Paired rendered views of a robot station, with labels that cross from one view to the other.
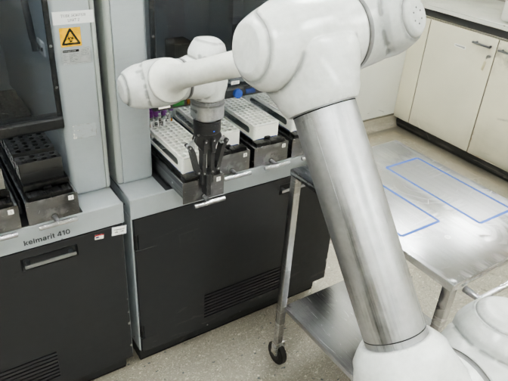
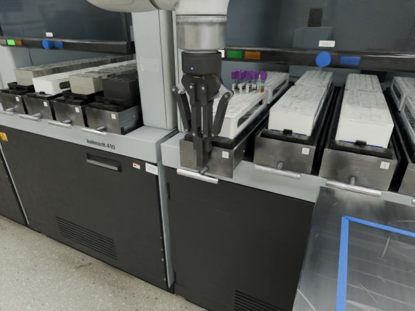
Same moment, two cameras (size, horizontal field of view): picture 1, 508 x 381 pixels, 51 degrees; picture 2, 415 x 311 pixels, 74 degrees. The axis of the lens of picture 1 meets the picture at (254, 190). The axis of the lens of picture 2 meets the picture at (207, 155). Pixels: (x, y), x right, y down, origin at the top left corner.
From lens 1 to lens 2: 124 cm
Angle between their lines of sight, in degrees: 53
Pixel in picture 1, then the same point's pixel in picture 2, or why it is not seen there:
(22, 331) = (92, 208)
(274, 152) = (361, 168)
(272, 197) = not seen: hidden behind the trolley
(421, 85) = not seen: outside the picture
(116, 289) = (151, 222)
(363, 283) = not seen: outside the picture
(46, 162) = (118, 83)
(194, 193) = (193, 158)
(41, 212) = (95, 120)
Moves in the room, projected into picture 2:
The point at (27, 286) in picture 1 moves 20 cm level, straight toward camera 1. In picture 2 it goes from (92, 177) to (36, 205)
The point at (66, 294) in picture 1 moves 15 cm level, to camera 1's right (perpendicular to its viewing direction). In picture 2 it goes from (116, 200) to (126, 224)
